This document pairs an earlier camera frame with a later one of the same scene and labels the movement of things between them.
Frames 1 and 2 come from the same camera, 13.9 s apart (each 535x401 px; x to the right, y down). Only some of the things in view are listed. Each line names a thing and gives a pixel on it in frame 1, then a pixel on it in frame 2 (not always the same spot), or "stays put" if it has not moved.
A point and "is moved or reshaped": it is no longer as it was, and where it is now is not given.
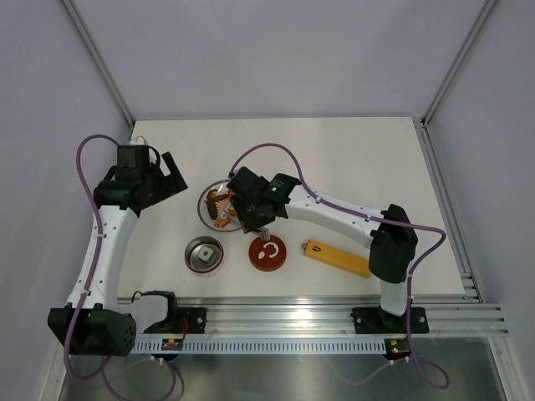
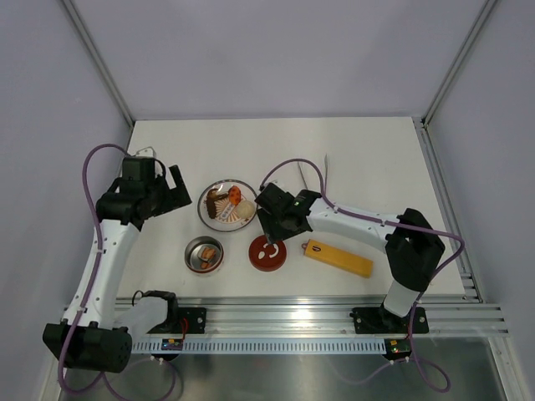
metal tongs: (264, 233) is moved or reshaped
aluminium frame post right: (486, 8) stays put
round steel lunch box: (198, 266) stays put
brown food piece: (211, 199) stays put
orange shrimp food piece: (222, 222) → (208, 253)
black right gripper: (247, 222) → (272, 231)
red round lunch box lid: (267, 256) stays put
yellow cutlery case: (337, 258) stays put
